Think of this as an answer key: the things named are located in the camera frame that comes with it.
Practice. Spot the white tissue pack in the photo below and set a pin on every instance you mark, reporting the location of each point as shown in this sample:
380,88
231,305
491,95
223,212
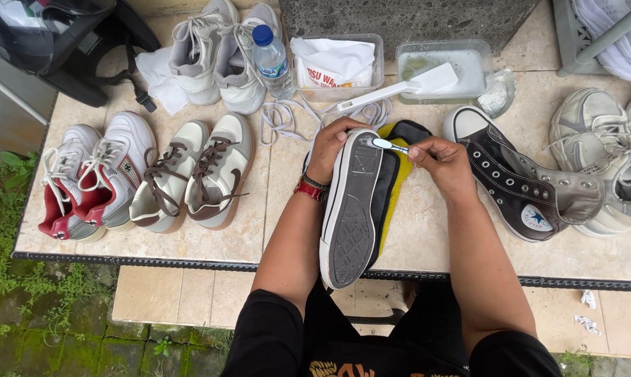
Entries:
336,63

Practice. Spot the crumpled white tissue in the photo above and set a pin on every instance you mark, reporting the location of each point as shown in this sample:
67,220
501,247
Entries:
588,298
587,324

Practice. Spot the yellow cleaning cloth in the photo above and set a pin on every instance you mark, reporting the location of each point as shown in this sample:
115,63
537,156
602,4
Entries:
402,173

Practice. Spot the clear plastic tub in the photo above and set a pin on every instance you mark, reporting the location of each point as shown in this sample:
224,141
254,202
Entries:
341,94

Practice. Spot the white shoelaces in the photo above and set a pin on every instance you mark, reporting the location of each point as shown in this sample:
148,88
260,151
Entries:
284,118

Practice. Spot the grey stone pillar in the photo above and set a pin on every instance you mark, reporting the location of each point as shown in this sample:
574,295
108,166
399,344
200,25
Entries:
399,18

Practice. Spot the red wristwatch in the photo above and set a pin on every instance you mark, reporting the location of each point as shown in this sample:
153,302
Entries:
310,190

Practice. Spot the black shoe insole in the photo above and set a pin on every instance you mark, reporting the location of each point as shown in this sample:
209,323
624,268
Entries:
412,131

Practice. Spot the cream sneaker brown laces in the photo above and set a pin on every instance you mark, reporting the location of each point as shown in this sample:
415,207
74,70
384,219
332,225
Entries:
166,183
218,178

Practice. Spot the clear tub of soapy water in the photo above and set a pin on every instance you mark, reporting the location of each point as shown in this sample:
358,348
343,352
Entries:
472,68

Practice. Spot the white blue toothbrush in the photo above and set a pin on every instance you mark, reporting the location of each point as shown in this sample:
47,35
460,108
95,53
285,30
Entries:
384,144

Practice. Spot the white red sports shoe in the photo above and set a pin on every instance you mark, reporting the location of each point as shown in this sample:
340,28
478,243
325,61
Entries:
119,167
67,199

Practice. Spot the black high-top canvas sneaker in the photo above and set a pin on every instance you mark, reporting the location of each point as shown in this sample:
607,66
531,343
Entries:
509,183

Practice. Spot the white crumpled cloth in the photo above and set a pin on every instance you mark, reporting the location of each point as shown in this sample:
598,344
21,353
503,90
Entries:
158,78

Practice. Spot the grey metal chair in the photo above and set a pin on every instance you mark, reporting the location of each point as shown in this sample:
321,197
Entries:
569,42

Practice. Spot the person's left hand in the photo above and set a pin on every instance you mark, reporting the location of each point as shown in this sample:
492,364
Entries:
323,154

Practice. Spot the person's black clothing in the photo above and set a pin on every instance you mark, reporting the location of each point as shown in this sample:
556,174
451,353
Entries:
346,345

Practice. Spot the black motorcycle helmet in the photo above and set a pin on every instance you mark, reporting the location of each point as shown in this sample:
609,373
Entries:
59,42

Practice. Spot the crumpled clear plastic bag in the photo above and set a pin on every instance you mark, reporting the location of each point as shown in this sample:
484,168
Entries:
496,94

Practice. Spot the black canvas sneaker grey sole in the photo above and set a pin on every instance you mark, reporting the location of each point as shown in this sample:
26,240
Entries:
353,225

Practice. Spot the person's right hand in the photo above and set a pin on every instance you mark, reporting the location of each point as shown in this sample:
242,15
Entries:
446,167

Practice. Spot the white knitted shoe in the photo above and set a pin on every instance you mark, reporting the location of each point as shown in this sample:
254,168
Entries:
619,47

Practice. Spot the grey white high-top sneaker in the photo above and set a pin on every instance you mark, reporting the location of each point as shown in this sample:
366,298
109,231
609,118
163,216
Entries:
242,78
197,57

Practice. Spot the plastic water bottle blue cap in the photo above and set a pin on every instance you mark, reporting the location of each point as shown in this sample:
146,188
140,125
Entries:
271,63

